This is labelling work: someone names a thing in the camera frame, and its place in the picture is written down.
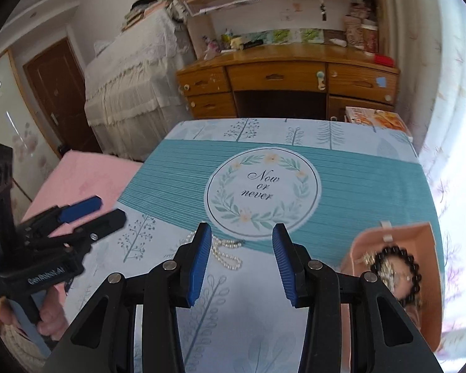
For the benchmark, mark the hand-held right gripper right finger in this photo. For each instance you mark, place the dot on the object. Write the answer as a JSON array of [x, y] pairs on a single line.
[[285, 268]]

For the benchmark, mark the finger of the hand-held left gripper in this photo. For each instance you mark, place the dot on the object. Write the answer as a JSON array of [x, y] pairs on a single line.
[[81, 209], [108, 221]]

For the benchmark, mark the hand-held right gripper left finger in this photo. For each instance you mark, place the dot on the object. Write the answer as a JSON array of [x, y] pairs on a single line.
[[200, 264]]

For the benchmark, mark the pink jewelry box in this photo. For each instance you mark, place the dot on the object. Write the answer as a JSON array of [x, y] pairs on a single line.
[[351, 258]]

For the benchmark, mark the person's left forearm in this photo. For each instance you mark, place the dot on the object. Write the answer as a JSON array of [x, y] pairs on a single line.
[[15, 342]]

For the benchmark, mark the person's left hand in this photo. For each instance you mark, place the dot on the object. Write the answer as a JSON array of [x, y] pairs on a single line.
[[50, 314]]

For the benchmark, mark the gold leaf hair ornament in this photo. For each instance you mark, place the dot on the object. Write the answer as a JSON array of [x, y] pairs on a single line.
[[388, 272]]

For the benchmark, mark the white sliding wardrobe door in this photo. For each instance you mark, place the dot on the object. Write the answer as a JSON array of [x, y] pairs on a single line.
[[19, 124]]

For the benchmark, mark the teal printed tablecloth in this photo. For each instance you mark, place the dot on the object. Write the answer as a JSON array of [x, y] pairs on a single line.
[[353, 186]]

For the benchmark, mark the brown wooden door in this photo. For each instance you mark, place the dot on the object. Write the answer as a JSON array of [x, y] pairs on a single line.
[[54, 97]]

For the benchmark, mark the white lace cover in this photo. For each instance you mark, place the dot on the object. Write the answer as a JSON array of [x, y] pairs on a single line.
[[132, 85]]

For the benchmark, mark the orange printed box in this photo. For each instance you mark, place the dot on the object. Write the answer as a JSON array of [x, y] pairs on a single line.
[[384, 120]]

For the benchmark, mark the green round hook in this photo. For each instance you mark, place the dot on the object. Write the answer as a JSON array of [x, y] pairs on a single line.
[[320, 77]]

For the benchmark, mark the wooden desk with drawers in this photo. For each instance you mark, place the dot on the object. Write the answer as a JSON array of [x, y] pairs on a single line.
[[275, 74]]

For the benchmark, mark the black case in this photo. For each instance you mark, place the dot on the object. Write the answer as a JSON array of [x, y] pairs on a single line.
[[252, 43]]

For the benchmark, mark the red box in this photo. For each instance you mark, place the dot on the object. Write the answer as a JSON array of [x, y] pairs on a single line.
[[384, 60]]

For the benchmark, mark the white floral curtain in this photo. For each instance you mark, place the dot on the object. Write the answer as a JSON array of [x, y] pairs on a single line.
[[450, 105]]

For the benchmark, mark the white tube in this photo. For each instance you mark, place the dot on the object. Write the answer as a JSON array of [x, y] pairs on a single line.
[[338, 41]]

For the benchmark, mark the wooden bookshelf hutch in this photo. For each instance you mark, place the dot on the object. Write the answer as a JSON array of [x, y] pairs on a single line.
[[303, 11]]

